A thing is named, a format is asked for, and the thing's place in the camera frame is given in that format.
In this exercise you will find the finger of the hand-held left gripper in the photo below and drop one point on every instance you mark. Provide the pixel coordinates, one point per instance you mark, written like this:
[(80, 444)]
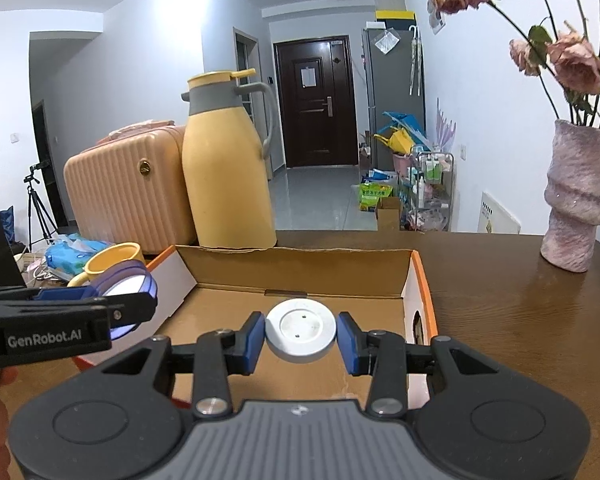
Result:
[(60, 293), (130, 307)]

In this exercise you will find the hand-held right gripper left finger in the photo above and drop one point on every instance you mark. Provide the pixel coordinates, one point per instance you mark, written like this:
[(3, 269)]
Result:
[(252, 342)]

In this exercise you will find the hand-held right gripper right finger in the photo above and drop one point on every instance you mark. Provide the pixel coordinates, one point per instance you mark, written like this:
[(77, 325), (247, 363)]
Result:
[(347, 345)]

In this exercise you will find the purple bottle cap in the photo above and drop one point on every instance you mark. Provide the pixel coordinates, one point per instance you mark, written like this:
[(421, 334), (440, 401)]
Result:
[(130, 272)]

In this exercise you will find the white round lid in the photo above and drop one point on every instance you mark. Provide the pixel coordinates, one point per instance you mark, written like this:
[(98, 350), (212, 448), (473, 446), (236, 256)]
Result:
[(300, 327)]

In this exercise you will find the red cardboard box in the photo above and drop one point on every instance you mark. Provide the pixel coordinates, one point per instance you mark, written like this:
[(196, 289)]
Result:
[(240, 270)]

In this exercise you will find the blue tissue pack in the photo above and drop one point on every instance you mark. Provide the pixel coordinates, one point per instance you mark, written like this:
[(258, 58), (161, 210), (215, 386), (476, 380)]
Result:
[(65, 255)]

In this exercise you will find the yellow mug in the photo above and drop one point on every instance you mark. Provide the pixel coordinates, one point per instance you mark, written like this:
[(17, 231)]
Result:
[(112, 257)]

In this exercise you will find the pink ribbed suitcase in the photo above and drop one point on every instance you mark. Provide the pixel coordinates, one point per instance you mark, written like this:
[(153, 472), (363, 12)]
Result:
[(125, 195)]

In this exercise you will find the small brown cardboard box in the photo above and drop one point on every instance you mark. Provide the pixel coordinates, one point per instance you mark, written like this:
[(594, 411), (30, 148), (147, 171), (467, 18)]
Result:
[(387, 215)]

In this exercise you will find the green printed bag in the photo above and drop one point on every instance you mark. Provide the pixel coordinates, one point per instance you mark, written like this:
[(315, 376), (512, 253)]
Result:
[(375, 197)]

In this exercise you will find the yellow thermos jug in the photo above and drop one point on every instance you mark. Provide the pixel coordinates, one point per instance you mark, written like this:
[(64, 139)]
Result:
[(225, 185)]

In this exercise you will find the pink bucket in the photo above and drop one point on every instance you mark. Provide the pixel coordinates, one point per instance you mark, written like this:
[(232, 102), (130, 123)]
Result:
[(402, 162)]

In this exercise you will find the white leaning board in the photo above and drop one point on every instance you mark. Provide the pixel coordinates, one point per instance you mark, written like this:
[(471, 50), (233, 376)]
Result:
[(500, 217)]

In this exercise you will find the yellow watering can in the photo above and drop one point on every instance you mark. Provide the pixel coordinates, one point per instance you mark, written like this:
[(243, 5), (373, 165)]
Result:
[(397, 140)]

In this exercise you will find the dark brown door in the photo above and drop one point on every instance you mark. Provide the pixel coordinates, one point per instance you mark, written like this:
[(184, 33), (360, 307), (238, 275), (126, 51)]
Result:
[(315, 125)]

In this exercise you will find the blue plastic toy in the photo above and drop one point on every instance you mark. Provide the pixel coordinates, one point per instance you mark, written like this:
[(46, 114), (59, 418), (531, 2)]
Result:
[(405, 120)]

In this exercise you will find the grey refrigerator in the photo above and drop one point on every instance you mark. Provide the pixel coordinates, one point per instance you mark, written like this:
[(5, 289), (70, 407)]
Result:
[(385, 85)]

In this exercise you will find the white paper notice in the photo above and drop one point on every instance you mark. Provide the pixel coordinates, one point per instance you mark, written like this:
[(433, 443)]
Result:
[(308, 76)]

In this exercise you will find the pink textured vase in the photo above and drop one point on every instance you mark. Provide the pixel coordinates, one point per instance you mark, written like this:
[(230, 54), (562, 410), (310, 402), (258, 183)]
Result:
[(577, 200)]

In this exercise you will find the white folded umbrella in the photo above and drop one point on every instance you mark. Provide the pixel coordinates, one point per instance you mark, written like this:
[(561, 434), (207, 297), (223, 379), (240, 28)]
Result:
[(420, 60), (412, 60)]

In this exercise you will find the clear plastic bag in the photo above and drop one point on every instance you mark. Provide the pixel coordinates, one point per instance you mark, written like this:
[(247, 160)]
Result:
[(387, 41)]

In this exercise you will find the yellow and black box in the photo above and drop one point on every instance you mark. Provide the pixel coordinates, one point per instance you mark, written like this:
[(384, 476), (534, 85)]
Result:
[(395, 19)]

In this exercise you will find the dried pink rose bouquet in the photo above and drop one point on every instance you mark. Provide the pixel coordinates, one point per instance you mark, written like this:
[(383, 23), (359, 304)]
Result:
[(575, 60)]

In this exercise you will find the black camera tripod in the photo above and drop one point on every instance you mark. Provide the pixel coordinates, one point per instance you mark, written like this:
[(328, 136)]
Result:
[(32, 180)]

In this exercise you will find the purple wall sticker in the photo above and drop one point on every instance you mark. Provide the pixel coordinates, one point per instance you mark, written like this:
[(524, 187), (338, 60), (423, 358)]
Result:
[(445, 125)]

